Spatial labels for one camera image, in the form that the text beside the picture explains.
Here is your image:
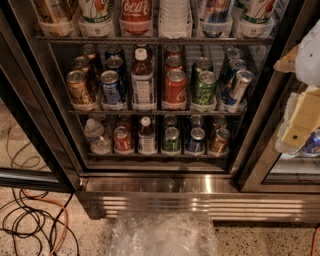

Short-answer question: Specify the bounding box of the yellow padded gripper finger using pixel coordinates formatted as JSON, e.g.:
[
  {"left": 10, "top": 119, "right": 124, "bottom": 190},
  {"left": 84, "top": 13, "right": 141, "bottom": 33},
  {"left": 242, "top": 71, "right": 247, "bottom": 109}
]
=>
[
  {"left": 273, "top": 44, "right": 299, "bottom": 73},
  {"left": 275, "top": 87, "right": 320, "bottom": 154}
]

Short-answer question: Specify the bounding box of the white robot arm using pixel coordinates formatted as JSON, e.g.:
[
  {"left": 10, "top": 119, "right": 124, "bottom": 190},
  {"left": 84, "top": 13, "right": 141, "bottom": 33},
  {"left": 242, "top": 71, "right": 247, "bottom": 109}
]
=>
[{"left": 274, "top": 21, "right": 320, "bottom": 154}]

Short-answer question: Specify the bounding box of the blue can behind right door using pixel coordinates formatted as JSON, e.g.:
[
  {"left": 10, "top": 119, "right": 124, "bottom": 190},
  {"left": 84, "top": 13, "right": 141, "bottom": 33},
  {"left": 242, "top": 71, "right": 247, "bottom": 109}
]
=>
[{"left": 302, "top": 129, "right": 320, "bottom": 155}]

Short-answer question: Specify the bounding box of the silver blue can second row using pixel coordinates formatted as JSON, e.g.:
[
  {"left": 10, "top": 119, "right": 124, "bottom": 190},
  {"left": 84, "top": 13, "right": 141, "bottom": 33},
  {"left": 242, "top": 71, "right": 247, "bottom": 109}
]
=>
[{"left": 220, "top": 58, "right": 247, "bottom": 90}]

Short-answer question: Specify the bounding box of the white green can top right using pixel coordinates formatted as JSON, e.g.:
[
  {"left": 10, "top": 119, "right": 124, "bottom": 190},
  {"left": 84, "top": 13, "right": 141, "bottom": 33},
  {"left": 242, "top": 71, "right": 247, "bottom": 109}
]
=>
[{"left": 241, "top": 0, "right": 277, "bottom": 24}]

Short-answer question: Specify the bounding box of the silver blue can middle front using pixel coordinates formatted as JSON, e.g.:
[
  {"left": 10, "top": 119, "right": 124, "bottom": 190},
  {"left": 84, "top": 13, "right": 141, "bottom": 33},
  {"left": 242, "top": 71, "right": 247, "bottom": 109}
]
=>
[{"left": 226, "top": 70, "right": 254, "bottom": 106}]

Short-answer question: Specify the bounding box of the blue red can top shelf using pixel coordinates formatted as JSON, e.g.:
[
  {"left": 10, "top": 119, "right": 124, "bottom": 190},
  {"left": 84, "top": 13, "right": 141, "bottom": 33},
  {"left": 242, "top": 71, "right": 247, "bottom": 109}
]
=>
[{"left": 198, "top": 0, "right": 231, "bottom": 38}]

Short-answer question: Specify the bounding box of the green can middle second row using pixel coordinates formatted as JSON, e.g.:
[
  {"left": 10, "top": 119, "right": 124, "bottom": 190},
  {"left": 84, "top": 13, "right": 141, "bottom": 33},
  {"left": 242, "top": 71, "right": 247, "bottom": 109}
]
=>
[{"left": 191, "top": 57, "right": 214, "bottom": 83}]

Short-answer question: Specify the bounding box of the gold can bottom right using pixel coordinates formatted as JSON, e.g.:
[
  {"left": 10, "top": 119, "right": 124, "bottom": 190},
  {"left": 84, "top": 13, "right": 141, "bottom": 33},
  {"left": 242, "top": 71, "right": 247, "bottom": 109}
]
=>
[{"left": 209, "top": 128, "right": 231, "bottom": 153}]

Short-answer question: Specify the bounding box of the green can middle front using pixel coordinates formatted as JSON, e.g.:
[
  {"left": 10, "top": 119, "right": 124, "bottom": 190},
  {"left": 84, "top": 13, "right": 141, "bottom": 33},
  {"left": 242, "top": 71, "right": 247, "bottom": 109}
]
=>
[{"left": 192, "top": 71, "right": 217, "bottom": 106}]

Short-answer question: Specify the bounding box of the blue can bottom shelf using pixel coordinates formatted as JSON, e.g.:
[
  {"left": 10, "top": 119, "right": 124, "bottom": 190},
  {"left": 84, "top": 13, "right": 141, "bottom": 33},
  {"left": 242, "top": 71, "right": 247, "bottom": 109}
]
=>
[{"left": 186, "top": 127, "right": 205, "bottom": 153}]

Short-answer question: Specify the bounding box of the red Coke can middle front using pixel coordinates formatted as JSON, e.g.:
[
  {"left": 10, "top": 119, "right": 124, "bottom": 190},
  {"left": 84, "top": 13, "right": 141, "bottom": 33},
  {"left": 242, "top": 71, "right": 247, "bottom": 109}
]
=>
[{"left": 164, "top": 69, "right": 187, "bottom": 104}]

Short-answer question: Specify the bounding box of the red can middle second row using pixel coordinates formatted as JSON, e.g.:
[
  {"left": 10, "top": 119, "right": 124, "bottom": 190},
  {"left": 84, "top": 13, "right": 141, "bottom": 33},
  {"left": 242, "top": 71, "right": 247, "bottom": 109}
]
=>
[{"left": 164, "top": 56, "right": 183, "bottom": 71}]

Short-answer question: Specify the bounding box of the stainless steel fridge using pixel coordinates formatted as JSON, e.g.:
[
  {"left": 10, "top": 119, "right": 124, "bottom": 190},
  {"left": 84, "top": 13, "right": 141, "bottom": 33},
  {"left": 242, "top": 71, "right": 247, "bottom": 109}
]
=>
[{"left": 0, "top": 0, "right": 320, "bottom": 222}]

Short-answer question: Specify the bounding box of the green can bottom shelf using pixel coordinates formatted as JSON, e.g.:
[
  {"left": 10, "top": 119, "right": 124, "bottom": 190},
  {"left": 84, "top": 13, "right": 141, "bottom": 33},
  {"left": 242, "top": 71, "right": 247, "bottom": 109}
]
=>
[{"left": 162, "top": 127, "right": 180, "bottom": 152}]

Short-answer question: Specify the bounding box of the brown tea bottle middle shelf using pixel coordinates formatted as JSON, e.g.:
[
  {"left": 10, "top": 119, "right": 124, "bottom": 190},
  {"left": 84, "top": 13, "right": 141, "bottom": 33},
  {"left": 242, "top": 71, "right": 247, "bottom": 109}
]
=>
[{"left": 131, "top": 48, "right": 155, "bottom": 104}]

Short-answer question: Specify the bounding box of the brown tea bottle shelf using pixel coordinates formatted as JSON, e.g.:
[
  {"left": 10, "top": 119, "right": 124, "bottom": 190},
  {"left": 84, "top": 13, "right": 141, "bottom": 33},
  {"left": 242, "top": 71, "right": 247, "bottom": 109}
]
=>
[
  {"left": 131, "top": 48, "right": 155, "bottom": 104},
  {"left": 138, "top": 116, "right": 156, "bottom": 155}
]

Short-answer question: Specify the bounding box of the brown tea bottle bottom shelf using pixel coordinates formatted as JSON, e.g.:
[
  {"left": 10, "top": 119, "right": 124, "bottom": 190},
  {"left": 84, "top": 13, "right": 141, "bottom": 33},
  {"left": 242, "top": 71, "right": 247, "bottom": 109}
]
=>
[{"left": 138, "top": 116, "right": 156, "bottom": 155}]

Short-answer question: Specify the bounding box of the red Coca-Cola can top shelf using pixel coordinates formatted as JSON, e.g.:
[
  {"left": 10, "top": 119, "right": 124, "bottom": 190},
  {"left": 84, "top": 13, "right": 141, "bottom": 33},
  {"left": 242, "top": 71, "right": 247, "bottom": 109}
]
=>
[{"left": 120, "top": 0, "right": 152, "bottom": 35}]

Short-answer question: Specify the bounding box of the blue can middle second row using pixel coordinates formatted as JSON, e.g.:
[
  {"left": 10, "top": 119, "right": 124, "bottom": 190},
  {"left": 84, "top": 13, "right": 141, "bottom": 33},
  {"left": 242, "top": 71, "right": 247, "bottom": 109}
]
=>
[{"left": 105, "top": 56, "right": 126, "bottom": 76}]

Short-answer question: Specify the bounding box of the blue Pepsi can middle front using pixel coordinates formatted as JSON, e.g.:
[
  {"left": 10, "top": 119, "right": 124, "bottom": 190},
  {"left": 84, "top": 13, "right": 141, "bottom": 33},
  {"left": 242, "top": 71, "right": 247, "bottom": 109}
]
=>
[{"left": 100, "top": 70, "right": 125, "bottom": 105}]

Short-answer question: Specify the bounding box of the red can bottom shelf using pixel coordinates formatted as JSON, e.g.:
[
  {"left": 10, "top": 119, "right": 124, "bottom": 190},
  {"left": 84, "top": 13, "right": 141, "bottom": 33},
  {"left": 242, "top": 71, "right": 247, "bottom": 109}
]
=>
[{"left": 113, "top": 126, "right": 133, "bottom": 151}]

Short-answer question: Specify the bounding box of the clear water bottle bottom shelf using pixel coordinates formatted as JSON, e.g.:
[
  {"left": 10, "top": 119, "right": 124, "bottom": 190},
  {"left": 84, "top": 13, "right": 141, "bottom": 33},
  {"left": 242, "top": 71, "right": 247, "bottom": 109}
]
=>
[{"left": 84, "top": 118, "right": 111, "bottom": 155}]

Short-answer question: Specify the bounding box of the gold can middle second row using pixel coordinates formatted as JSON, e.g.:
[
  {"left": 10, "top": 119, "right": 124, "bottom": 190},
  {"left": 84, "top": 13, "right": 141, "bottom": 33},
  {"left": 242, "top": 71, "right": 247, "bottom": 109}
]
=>
[{"left": 72, "top": 56, "right": 97, "bottom": 83}]

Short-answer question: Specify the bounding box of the gold can middle front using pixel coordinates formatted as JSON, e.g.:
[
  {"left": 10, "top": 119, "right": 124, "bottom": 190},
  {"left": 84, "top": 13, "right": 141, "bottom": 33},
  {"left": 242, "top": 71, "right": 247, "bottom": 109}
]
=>
[{"left": 66, "top": 70, "right": 96, "bottom": 105}]

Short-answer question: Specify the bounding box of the gold can top shelf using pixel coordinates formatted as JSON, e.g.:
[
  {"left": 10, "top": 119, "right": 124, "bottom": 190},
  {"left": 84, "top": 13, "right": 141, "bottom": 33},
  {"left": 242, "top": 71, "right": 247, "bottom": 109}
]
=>
[{"left": 32, "top": 0, "right": 78, "bottom": 24}]

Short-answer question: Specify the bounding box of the open fridge door left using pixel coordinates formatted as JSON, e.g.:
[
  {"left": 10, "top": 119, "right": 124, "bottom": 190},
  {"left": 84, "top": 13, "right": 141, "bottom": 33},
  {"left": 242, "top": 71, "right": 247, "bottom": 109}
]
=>
[{"left": 0, "top": 20, "right": 80, "bottom": 192}]

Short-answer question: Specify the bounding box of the clear plastic wrap bundle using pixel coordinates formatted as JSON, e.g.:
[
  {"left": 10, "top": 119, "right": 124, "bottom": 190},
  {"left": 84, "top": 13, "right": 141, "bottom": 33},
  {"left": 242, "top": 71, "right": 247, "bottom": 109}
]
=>
[{"left": 108, "top": 213, "right": 218, "bottom": 256}]

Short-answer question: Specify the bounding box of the orange cable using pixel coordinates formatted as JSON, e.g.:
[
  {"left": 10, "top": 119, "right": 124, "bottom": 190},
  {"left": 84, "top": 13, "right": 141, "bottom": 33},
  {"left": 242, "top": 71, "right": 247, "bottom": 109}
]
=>
[{"left": 20, "top": 188, "right": 70, "bottom": 256}]

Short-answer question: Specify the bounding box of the black cable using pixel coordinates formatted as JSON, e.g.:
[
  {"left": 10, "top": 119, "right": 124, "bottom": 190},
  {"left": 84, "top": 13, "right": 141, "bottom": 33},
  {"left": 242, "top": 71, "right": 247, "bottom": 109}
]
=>
[{"left": 0, "top": 187, "right": 81, "bottom": 256}]

